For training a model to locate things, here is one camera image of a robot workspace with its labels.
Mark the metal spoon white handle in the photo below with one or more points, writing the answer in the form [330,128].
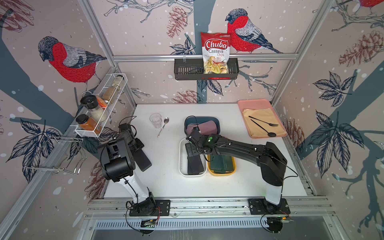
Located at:
[166,120]

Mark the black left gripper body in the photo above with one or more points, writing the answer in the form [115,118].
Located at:
[136,145]

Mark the dark teal storage box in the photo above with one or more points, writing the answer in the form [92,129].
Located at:
[199,120]

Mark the tan spice jar rear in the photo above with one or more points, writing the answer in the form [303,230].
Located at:
[117,85]

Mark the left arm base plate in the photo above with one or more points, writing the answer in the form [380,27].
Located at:
[150,208]

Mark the white storage box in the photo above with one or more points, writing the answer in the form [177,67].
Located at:
[183,162]

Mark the pink tray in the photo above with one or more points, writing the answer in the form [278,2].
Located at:
[255,105]

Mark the black spoon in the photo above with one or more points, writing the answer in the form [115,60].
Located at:
[270,134]

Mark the pink pencil case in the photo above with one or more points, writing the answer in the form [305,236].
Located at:
[206,128]

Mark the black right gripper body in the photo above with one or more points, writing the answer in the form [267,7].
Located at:
[199,150]

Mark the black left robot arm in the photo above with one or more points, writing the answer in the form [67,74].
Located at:
[119,158]

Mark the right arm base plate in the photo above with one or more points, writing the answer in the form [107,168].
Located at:
[264,207]

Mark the red cassava chips bag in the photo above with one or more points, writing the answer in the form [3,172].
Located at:
[216,52]

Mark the green pencil case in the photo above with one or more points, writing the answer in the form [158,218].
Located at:
[220,164]

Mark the orange spice jar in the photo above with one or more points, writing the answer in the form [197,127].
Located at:
[88,123]

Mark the black fork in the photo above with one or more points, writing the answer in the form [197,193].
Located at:
[270,124]

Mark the black pencil case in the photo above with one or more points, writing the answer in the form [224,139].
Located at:
[142,160]
[195,165]

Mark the clear drinking glass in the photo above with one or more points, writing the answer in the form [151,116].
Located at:
[156,120]

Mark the aluminium front rail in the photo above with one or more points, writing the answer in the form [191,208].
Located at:
[116,208]

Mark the metal wire hanger rack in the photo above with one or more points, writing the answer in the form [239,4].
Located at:
[65,155]

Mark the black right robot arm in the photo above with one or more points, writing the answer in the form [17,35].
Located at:
[268,157]

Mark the white wire spice rack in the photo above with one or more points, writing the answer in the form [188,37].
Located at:
[108,107]

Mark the black lid spice grinder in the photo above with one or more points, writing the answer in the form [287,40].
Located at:
[95,110]

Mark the yellow storage box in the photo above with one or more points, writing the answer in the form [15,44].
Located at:
[220,175]

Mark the tan cloth mat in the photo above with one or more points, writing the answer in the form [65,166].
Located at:
[261,122]

